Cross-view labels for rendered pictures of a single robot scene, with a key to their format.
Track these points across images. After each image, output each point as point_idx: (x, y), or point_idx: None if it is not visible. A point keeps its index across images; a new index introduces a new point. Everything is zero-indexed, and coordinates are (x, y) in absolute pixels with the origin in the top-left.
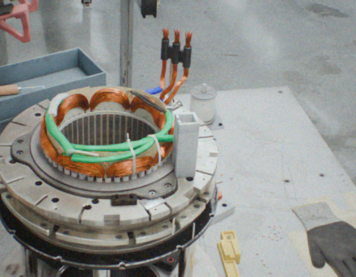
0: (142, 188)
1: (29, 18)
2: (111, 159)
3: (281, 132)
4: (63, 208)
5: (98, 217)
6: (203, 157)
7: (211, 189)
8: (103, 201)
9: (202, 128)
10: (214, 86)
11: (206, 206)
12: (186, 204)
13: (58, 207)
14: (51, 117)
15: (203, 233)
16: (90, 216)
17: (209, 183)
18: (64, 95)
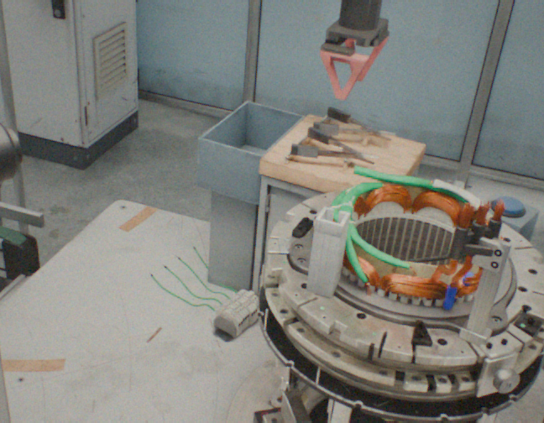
0: (310, 242)
1: None
2: (336, 196)
3: None
4: (322, 200)
5: (293, 211)
6: (337, 315)
7: (302, 336)
8: (314, 221)
9: (405, 347)
10: None
11: (309, 367)
12: (270, 272)
13: (326, 198)
14: (430, 182)
15: (270, 347)
16: (298, 208)
17: (290, 302)
18: (476, 203)
